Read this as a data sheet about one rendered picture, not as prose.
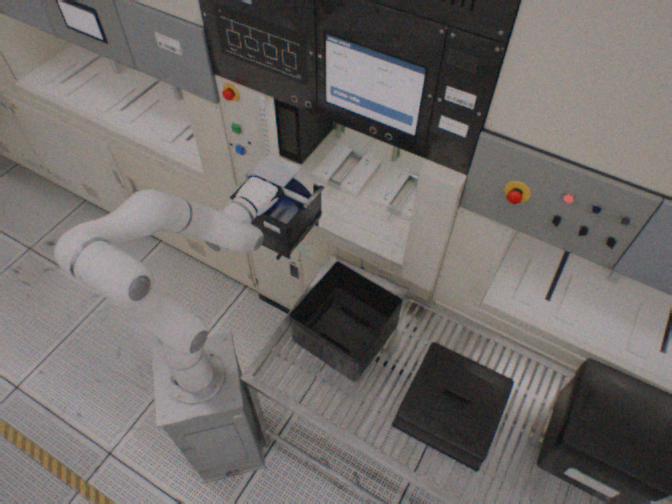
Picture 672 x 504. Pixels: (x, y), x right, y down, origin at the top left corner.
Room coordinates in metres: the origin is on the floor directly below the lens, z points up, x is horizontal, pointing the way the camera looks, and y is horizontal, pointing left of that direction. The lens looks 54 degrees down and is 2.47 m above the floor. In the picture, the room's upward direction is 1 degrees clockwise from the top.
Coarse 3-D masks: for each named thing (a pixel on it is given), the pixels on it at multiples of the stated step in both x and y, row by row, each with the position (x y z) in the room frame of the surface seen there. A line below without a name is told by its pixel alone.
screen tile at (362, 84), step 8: (336, 48) 1.25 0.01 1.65; (336, 56) 1.25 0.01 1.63; (344, 56) 1.24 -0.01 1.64; (352, 56) 1.23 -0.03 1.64; (344, 64) 1.24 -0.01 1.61; (352, 64) 1.23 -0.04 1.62; (360, 64) 1.22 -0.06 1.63; (336, 72) 1.25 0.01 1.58; (360, 72) 1.22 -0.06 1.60; (368, 72) 1.20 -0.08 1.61; (336, 80) 1.25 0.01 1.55; (344, 80) 1.24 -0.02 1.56; (352, 80) 1.23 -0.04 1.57; (360, 80) 1.22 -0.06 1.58; (368, 80) 1.20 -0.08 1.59; (352, 88) 1.23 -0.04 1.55; (360, 88) 1.21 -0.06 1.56; (368, 88) 1.20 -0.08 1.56
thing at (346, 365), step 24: (336, 264) 1.08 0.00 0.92; (312, 288) 0.97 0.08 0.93; (336, 288) 1.07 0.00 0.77; (360, 288) 1.02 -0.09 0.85; (384, 288) 0.97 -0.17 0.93; (312, 312) 0.96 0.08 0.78; (336, 312) 0.97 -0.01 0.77; (360, 312) 0.97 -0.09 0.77; (384, 312) 0.96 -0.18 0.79; (312, 336) 0.80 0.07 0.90; (336, 336) 0.87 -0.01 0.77; (360, 336) 0.87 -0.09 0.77; (384, 336) 0.84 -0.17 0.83; (336, 360) 0.75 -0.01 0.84; (360, 360) 0.72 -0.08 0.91
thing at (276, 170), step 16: (272, 160) 1.23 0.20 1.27; (272, 176) 1.16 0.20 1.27; (288, 176) 1.16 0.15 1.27; (288, 192) 1.16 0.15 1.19; (320, 192) 1.19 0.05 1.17; (304, 208) 1.11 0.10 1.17; (320, 208) 1.21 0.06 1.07; (256, 224) 1.10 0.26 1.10; (272, 224) 1.07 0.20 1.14; (288, 224) 1.05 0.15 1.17; (304, 224) 1.12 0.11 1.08; (272, 240) 1.07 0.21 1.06; (288, 240) 1.04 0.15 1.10; (288, 256) 1.04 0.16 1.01
